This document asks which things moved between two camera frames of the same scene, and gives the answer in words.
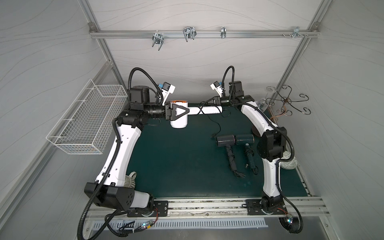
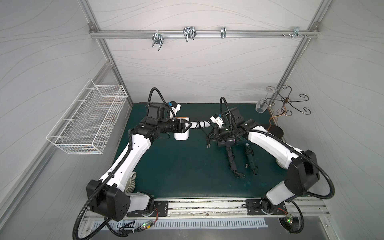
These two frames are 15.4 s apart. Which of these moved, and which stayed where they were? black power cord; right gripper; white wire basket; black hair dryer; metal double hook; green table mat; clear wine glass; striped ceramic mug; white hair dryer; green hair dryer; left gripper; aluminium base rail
Moved: left gripper; right gripper; white hair dryer; black power cord
Stayed: green hair dryer; clear wine glass; black hair dryer; metal double hook; striped ceramic mug; green table mat; aluminium base rail; white wire basket
